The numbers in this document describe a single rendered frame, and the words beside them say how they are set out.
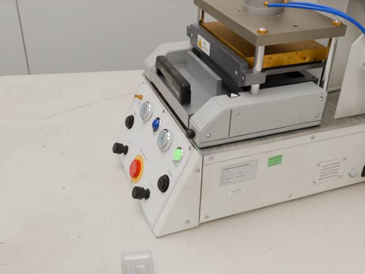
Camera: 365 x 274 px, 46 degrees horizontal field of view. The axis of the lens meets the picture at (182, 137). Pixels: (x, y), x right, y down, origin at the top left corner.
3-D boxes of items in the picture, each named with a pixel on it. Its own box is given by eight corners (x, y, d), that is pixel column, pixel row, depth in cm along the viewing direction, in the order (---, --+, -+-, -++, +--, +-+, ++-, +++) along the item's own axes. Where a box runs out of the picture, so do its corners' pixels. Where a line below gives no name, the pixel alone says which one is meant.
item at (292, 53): (268, 33, 98) (274, -10, 93) (328, 70, 80) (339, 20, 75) (199, 41, 92) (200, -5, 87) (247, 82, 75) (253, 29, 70)
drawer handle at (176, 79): (164, 72, 90) (164, 54, 88) (190, 103, 78) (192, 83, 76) (155, 73, 89) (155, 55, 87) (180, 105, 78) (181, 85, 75)
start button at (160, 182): (162, 185, 82) (168, 173, 81) (167, 194, 80) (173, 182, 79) (155, 184, 81) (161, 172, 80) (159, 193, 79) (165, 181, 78)
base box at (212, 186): (296, 111, 123) (307, 54, 114) (393, 190, 94) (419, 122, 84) (113, 144, 106) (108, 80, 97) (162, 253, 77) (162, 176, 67)
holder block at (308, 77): (264, 54, 100) (266, 43, 99) (316, 89, 84) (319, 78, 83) (200, 62, 95) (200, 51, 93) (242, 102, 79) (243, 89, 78)
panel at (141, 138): (114, 147, 104) (144, 79, 98) (152, 230, 81) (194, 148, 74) (107, 145, 103) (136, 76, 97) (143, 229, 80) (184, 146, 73)
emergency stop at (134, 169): (133, 171, 94) (140, 156, 92) (138, 182, 90) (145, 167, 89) (126, 170, 93) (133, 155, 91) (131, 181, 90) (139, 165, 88)
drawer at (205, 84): (266, 67, 103) (271, 35, 99) (322, 107, 86) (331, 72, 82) (150, 82, 94) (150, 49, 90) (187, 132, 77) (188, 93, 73)
